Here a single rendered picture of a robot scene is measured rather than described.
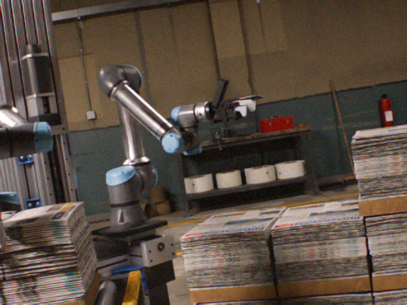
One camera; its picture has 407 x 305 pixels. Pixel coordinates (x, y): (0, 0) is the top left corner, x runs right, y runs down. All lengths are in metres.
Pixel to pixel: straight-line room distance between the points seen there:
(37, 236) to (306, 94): 7.59
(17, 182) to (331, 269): 1.21
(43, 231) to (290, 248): 0.86
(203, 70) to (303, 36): 1.51
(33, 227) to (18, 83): 1.16
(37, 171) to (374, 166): 1.22
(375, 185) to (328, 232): 0.20
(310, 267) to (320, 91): 6.97
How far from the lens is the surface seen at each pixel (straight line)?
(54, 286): 1.32
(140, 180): 2.42
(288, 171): 7.99
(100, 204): 8.57
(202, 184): 7.91
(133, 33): 8.57
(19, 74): 2.39
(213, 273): 1.95
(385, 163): 1.80
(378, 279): 1.87
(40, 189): 2.33
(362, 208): 1.82
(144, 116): 2.29
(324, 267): 1.88
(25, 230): 1.30
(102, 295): 1.52
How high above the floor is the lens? 1.19
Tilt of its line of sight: 3 degrees down
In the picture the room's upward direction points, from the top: 9 degrees counter-clockwise
